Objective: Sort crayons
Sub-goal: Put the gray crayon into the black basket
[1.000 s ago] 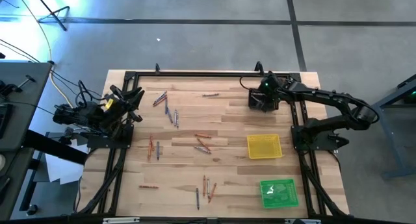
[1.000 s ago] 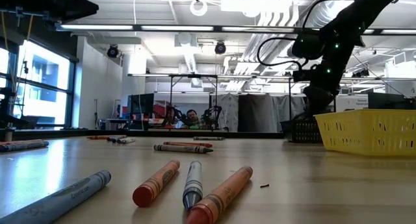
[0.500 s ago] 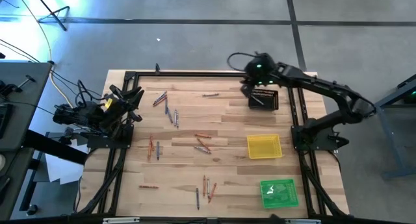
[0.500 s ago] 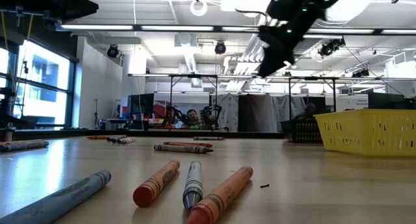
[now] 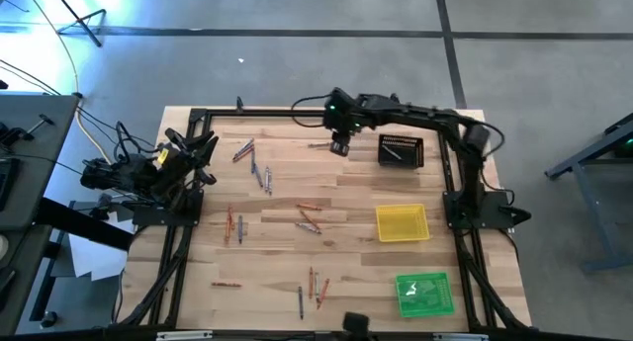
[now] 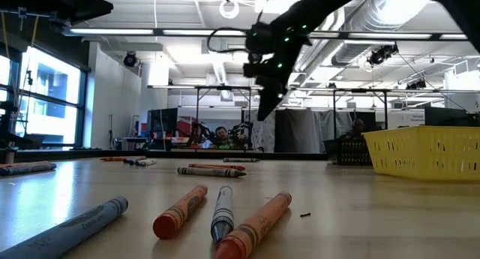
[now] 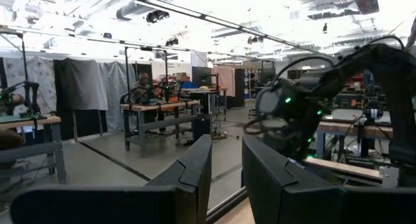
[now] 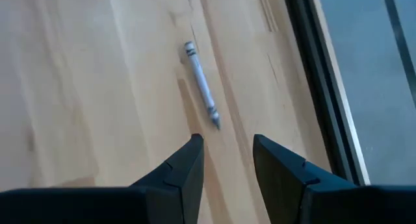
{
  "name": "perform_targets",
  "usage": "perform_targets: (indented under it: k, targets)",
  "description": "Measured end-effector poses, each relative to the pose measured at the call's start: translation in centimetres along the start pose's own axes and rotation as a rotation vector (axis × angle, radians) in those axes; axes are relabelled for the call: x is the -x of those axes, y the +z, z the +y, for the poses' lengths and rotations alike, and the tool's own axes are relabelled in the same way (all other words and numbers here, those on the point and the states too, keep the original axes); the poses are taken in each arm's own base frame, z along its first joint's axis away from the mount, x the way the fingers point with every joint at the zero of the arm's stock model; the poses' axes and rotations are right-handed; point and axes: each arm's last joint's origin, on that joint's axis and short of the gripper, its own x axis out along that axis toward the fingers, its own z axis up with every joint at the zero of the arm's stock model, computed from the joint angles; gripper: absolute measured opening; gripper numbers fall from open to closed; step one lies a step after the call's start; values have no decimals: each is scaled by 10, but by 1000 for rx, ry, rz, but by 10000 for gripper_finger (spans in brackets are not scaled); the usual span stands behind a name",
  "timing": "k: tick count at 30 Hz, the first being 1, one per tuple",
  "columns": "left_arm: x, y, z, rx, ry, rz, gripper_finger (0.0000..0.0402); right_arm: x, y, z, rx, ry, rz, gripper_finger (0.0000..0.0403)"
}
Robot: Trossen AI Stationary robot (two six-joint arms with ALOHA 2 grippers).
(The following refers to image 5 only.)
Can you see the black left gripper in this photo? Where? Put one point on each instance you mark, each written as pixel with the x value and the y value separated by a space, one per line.
pixel 178 163

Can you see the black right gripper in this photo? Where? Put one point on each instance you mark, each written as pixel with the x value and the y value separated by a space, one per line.
pixel 343 111

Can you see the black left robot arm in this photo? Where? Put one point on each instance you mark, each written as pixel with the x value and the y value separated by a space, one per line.
pixel 123 175

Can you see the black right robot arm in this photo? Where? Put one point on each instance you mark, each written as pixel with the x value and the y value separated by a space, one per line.
pixel 420 114

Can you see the yellow paper tag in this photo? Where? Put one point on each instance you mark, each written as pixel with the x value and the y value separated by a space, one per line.
pixel 163 155

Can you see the black clamp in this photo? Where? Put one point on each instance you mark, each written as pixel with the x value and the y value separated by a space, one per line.
pixel 240 104

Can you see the black plastic basket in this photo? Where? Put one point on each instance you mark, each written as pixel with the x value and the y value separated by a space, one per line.
pixel 415 155

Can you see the yellow plastic basket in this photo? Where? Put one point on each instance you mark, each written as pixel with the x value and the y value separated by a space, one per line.
pixel 403 222

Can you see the black desk support beam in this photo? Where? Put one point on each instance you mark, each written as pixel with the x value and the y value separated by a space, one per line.
pixel 84 222

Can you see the white paper sheet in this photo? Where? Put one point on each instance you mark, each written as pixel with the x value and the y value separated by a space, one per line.
pixel 94 259

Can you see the grey desk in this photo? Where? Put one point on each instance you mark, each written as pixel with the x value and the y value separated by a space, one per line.
pixel 44 148

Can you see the black box-shaped object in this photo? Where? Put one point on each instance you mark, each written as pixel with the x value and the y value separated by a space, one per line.
pixel 356 322

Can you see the green plastic basket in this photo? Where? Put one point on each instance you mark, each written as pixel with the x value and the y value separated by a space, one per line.
pixel 425 301

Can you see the black tripod stand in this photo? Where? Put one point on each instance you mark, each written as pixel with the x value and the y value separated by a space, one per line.
pixel 74 14

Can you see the black keyboard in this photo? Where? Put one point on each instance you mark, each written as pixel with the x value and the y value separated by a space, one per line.
pixel 7 183

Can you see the black caster wheel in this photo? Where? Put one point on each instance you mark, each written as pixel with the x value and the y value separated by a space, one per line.
pixel 48 320

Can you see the blue-grey metal table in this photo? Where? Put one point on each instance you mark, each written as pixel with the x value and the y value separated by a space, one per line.
pixel 583 153

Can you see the black aluminium table frame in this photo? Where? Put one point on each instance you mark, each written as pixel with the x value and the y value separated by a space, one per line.
pixel 257 112

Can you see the silver metal bracket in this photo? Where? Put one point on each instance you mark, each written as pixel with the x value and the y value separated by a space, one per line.
pixel 183 335
pixel 460 337

